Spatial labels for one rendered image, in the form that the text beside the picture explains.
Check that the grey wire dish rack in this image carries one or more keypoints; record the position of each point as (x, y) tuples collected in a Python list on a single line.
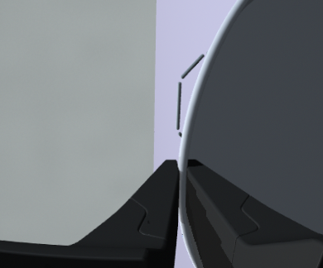
[(178, 106)]

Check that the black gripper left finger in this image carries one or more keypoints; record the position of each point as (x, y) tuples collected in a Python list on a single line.
[(141, 234)]

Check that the white round plate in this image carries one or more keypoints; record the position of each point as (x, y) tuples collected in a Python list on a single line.
[(260, 113)]

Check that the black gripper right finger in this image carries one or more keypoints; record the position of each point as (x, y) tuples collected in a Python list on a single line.
[(231, 229)]

